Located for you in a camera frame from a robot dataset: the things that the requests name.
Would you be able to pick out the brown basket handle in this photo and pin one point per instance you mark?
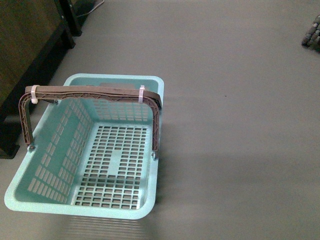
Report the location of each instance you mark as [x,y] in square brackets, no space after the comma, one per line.
[151,99]

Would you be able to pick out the white zip tie left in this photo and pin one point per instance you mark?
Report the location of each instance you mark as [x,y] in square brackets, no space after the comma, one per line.
[34,99]

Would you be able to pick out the light blue plastic basket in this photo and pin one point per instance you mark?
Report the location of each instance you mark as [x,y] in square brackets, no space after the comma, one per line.
[90,157]

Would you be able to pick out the white zip tie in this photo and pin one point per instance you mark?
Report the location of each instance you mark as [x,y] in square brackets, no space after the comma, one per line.
[141,94]
[34,99]

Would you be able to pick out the white zip tie right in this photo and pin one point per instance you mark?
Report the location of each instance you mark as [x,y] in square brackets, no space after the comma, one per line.
[141,94]

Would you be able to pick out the dark wooden display stand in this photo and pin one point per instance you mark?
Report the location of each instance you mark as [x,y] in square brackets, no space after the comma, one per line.
[29,30]

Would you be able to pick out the grey object at edge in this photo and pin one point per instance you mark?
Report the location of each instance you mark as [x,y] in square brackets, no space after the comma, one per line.
[312,34]

